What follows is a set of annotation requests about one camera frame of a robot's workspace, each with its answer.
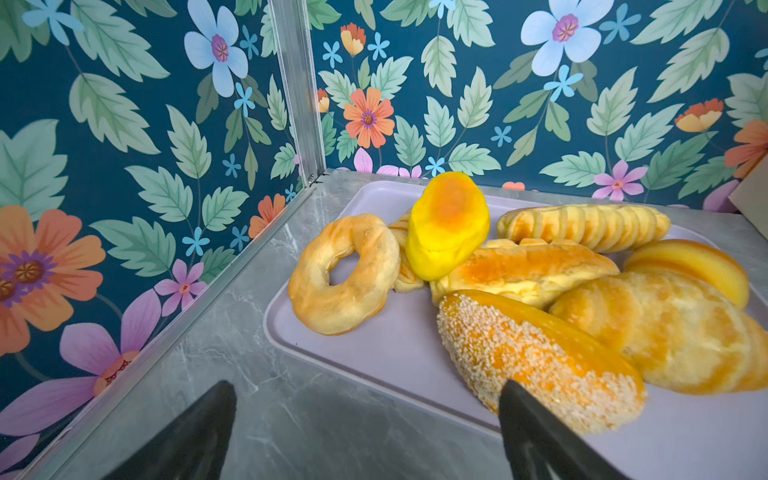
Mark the large striped croissant bread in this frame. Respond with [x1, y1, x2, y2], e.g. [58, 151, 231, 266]
[549, 271, 767, 395]

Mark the ring shaped bagel bread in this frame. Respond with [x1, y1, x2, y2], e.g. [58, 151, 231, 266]
[288, 214, 400, 336]

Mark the small bread behind bagel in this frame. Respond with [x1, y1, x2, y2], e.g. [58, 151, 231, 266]
[389, 210, 425, 294]

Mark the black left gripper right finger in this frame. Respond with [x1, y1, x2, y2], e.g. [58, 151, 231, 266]
[498, 380, 626, 479]

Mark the blue checkered paper bag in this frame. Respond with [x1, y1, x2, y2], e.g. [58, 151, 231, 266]
[729, 168, 768, 238]

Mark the long ridged baguette bread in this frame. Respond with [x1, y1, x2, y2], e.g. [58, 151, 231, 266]
[496, 204, 671, 253]

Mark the small yellow striped bun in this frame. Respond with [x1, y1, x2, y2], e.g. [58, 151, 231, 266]
[623, 239, 750, 309]

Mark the golden glazed bread loaf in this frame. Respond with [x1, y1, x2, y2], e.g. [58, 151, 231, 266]
[430, 238, 620, 309]

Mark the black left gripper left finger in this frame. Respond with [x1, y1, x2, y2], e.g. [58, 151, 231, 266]
[106, 381, 237, 479]

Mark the sesame coated bread roll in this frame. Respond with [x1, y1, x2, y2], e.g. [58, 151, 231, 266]
[437, 290, 647, 434]

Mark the yellow mango shaped bread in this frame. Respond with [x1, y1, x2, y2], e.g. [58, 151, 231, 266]
[405, 172, 491, 281]

